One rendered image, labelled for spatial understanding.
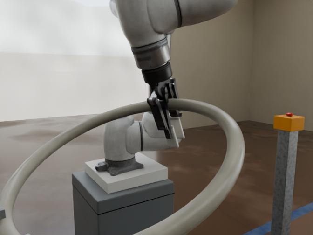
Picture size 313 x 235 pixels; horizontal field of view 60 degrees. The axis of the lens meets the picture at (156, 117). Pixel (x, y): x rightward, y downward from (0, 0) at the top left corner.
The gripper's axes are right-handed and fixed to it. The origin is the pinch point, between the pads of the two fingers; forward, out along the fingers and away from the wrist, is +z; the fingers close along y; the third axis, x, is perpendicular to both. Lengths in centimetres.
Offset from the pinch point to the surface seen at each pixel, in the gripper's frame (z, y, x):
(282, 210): 102, -71, 16
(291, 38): 163, -674, -11
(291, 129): 54, -88, 22
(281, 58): 207, -669, -37
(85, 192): 38, -6, -60
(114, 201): 39, -5, -42
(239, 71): 225, -658, -142
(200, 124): 297, -499, -219
